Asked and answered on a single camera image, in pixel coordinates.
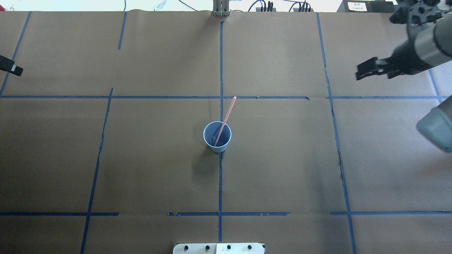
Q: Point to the blue paper cup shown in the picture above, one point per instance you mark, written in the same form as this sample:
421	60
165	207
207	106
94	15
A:
210	133

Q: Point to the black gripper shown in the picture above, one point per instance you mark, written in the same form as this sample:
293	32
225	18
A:
405	56

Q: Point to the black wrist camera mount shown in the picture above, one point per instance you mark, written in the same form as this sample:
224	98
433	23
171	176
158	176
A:
419	13

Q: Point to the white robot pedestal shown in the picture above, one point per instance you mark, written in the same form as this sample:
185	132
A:
220	248

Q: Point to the black box with label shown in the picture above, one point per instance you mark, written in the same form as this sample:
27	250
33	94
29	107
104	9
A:
369	6

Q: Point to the aluminium frame post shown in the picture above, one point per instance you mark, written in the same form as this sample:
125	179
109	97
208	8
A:
221	8

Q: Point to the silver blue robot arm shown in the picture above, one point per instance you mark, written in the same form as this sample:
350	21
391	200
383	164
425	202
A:
428	50

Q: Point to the brown paper table cover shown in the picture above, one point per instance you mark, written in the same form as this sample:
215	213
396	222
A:
102	148

